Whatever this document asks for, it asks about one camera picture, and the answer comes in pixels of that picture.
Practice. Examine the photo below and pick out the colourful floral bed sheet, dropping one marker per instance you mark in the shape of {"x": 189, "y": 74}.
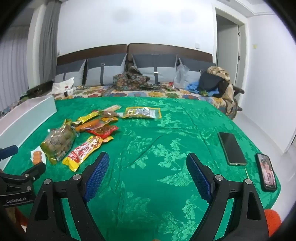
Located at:
{"x": 138, "y": 93}

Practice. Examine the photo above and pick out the white door frame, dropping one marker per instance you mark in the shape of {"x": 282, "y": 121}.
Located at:
{"x": 242, "y": 58}

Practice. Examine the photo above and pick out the small orange balls packet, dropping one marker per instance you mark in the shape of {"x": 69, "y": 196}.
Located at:
{"x": 37, "y": 157}

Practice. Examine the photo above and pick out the thin yellow stick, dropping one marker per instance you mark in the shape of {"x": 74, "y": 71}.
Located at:
{"x": 246, "y": 173}

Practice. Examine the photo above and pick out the white sheer curtain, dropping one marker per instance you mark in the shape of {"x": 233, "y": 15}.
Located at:
{"x": 13, "y": 69}

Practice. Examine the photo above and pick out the long yellow snack packet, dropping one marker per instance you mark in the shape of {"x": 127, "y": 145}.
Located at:
{"x": 85, "y": 118}

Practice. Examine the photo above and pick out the white rectangular box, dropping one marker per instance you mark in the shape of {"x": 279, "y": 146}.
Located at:
{"x": 34, "y": 109}

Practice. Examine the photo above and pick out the red dried tofu packet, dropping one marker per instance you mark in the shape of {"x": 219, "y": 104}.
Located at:
{"x": 104, "y": 131}

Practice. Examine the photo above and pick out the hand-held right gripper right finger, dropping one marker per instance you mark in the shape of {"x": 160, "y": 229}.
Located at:
{"x": 198, "y": 176}

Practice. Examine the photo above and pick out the orange knitted garment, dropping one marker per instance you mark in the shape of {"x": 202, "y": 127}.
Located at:
{"x": 271, "y": 219}

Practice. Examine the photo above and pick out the black smartphone dark screen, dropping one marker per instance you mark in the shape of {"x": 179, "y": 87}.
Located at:
{"x": 232, "y": 148}

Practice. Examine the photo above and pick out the orange sausage packet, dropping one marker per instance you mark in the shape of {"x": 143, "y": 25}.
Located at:
{"x": 89, "y": 124}

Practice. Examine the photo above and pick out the dark chair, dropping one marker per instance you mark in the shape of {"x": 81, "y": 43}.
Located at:
{"x": 238, "y": 90}

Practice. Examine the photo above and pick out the white plastic bag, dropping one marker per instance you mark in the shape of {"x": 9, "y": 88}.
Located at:
{"x": 61, "y": 85}

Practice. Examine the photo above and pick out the clear bag of brown snacks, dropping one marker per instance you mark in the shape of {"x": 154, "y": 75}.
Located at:
{"x": 57, "y": 141}

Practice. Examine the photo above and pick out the dark patterned cloth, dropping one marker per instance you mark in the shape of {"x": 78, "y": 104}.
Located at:
{"x": 129, "y": 81}

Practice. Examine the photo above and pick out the small colourful wrappers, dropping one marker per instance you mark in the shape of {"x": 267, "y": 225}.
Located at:
{"x": 170, "y": 86}

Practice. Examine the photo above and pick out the black smartphone lit screen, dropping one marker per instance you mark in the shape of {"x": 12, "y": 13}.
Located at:
{"x": 267, "y": 172}

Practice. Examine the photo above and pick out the green floral blanket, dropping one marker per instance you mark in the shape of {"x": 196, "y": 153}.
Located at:
{"x": 150, "y": 139}

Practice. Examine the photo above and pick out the flat yellow windowed packet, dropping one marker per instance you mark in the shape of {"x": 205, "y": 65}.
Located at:
{"x": 141, "y": 112}

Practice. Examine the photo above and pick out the white wall switch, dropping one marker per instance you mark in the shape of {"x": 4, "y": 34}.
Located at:
{"x": 197, "y": 45}

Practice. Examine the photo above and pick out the cream snack stick packet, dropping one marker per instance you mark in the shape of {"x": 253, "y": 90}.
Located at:
{"x": 114, "y": 107}

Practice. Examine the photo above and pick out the black bag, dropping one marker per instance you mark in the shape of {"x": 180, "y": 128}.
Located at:
{"x": 211, "y": 81}

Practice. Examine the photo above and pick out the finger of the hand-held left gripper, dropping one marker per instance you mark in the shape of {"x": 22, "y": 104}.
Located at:
{"x": 38, "y": 168}
{"x": 9, "y": 150}

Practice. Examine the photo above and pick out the clear brown meat packet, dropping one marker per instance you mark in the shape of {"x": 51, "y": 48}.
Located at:
{"x": 108, "y": 113}

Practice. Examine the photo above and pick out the grey curtain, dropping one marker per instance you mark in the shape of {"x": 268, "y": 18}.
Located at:
{"x": 48, "y": 41}

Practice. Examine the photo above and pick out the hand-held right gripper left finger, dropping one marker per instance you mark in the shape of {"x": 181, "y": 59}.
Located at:
{"x": 97, "y": 176}

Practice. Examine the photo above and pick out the dark furniture piece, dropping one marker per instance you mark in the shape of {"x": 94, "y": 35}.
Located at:
{"x": 39, "y": 89}

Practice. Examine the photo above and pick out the yellow and red snack packet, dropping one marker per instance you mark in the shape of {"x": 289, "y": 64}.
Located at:
{"x": 83, "y": 151}

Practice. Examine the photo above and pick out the clear plastic bag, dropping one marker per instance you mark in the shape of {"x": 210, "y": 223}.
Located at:
{"x": 181, "y": 76}

